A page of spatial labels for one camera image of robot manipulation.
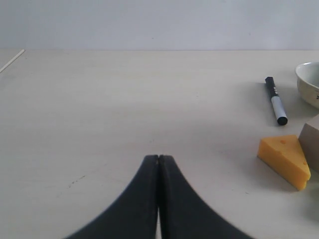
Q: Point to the black and white marker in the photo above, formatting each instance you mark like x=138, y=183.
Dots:
x=276, y=102

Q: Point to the white ceramic bowl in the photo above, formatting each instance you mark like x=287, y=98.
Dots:
x=308, y=82

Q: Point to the light wooden cube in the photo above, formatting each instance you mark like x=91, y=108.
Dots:
x=309, y=140

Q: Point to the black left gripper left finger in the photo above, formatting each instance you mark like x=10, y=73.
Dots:
x=133, y=215

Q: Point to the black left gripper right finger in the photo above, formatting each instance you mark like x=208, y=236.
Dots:
x=183, y=214

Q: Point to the yellow cheese wedge toy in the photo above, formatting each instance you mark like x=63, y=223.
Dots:
x=285, y=156

